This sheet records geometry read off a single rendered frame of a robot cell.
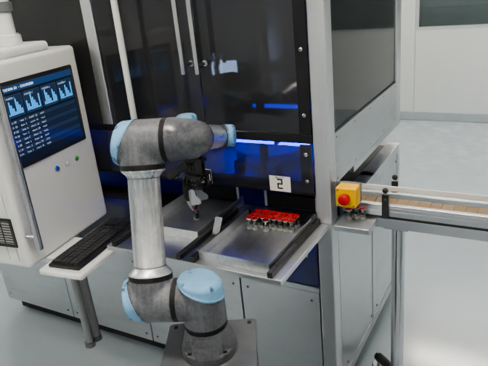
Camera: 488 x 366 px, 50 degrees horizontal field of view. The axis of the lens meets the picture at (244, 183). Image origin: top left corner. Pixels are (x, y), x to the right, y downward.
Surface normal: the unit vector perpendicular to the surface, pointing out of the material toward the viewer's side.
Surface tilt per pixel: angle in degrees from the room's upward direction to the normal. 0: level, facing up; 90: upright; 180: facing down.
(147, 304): 74
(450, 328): 0
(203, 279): 7
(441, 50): 90
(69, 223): 90
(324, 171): 90
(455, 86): 90
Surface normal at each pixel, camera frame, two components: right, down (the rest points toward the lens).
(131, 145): -0.15, 0.10
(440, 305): -0.09, -0.93
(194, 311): -0.12, 0.37
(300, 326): -0.48, 0.36
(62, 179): 0.93, 0.05
